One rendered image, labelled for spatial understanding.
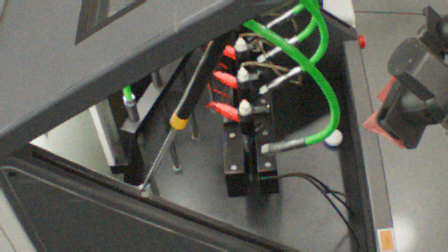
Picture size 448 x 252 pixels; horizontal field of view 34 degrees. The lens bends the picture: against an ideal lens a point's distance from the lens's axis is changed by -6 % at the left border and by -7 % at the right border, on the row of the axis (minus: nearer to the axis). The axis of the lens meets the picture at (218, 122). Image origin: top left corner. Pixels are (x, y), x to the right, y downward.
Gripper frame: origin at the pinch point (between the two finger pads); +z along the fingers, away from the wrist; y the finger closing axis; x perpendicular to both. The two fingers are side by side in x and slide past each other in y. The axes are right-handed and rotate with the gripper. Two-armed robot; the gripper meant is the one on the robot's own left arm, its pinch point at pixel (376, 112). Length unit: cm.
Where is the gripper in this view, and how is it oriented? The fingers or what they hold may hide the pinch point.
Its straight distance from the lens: 111.6
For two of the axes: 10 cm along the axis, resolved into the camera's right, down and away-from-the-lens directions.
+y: -5.0, 8.1, -3.1
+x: 7.5, 5.8, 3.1
